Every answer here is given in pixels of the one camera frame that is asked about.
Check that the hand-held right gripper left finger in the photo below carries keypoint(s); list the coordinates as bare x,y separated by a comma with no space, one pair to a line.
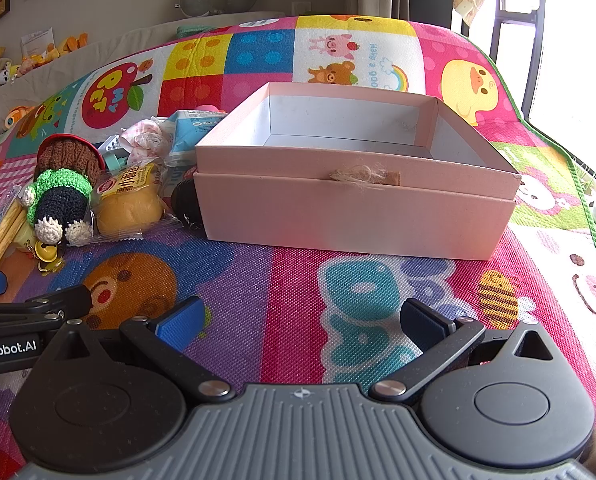
180,325

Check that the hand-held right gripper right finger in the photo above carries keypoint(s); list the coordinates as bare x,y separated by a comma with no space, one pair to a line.
423,322

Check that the crochet doll brown hat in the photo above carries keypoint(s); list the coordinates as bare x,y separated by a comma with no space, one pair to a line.
60,195

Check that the yellow bun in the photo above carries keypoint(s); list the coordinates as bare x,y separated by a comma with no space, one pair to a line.
127,210

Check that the black round container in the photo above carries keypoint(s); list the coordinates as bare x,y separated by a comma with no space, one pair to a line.
185,202

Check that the pink cardboard box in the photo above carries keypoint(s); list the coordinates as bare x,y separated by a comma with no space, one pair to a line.
328,220

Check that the blue white snack pouch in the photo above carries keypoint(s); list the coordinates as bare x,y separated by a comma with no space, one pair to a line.
192,130

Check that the small gold bell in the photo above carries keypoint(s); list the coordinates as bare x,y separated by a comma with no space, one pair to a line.
47,257

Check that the biscuit sticks packet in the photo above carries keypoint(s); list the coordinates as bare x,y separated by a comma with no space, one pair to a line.
2,230

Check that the colourful printed play mat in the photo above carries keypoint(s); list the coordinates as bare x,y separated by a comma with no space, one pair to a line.
288,280

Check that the frayed brown tape piece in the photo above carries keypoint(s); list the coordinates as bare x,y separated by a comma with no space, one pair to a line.
365,176

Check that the teal plastic clip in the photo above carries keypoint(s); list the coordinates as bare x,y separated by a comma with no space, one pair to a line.
113,157

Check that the pink checked packet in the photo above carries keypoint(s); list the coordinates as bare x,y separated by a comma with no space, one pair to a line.
145,140

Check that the small green plant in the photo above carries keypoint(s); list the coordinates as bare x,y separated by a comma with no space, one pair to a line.
588,180

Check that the white paper card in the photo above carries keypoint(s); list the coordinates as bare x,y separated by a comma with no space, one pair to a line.
35,45

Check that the orange plush toys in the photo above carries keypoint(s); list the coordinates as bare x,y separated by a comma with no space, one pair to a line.
65,45

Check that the teal cloth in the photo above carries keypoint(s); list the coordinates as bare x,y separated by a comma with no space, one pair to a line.
195,31

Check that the black window frame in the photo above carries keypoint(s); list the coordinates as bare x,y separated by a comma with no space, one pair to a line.
495,60

